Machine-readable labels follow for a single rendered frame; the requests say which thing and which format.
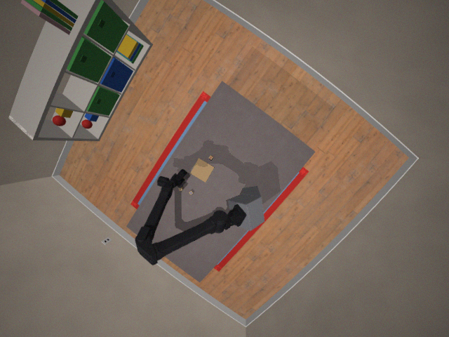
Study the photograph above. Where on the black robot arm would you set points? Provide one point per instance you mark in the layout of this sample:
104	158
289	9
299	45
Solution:
215	224

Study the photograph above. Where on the tan flat mat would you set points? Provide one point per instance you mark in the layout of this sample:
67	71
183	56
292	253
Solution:
202	170

